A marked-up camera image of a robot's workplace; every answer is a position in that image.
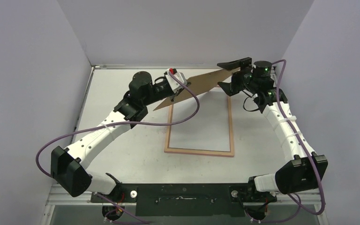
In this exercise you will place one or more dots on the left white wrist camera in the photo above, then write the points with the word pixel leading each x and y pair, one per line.
pixel 175 79

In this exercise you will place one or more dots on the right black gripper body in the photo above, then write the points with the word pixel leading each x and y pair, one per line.
pixel 236 78

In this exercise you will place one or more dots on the seascape photo print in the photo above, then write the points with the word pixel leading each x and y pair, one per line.
pixel 200 124

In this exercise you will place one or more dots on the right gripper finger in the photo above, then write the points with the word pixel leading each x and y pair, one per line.
pixel 241 64
pixel 229 88

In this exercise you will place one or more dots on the pink wooden picture frame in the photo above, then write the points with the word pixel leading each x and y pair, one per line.
pixel 198 130

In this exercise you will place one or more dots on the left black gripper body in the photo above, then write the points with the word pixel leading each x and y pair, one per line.
pixel 160 92

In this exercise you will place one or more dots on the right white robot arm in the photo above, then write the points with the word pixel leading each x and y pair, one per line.
pixel 304 168

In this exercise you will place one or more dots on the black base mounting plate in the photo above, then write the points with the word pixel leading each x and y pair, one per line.
pixel 187 199

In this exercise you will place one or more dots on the aluminium rail front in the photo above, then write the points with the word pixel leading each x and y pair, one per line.
pixel 62 209

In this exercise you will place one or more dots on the brown cardboard backing board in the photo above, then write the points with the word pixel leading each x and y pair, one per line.
pixel 199 85

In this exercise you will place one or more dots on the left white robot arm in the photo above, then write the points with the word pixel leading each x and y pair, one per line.
pixel 69 164

